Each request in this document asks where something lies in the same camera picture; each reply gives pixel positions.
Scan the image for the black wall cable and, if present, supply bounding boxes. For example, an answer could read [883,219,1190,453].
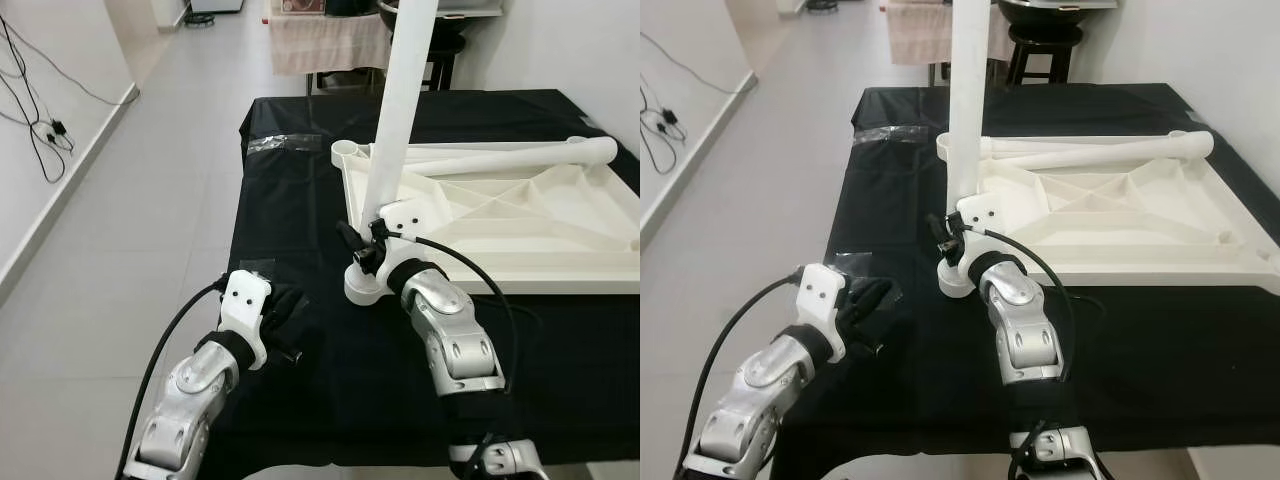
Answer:
[640,35,756,96]
[640,80,691,176]
[0,15,138,106]
[0,20,76,184]

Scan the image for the crumpled clear tape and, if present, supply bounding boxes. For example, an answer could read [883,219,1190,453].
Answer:
[853,125,936,146]
[247,133,323,154]

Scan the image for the white plastic table top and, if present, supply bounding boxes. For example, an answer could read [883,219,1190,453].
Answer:
[330,135,641,306]
[937,128,1280,301]

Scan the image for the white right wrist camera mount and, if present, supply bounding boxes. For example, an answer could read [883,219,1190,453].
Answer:
[955,193,1004,286]
[375,200,428,293]

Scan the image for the beige checked cloth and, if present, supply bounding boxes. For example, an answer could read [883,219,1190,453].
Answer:
[270,10,391,76]
[887,5,1016,66]

